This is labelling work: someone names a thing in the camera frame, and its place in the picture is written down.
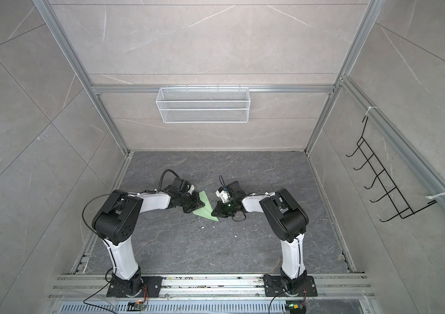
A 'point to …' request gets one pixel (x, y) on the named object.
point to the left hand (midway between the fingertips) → (205, 200)
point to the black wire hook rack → (404, 209)
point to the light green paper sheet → (206, 210)
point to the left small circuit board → (135, 305)
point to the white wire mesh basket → (199, 105)
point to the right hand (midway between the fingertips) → (213, 213)
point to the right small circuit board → (296, 307)
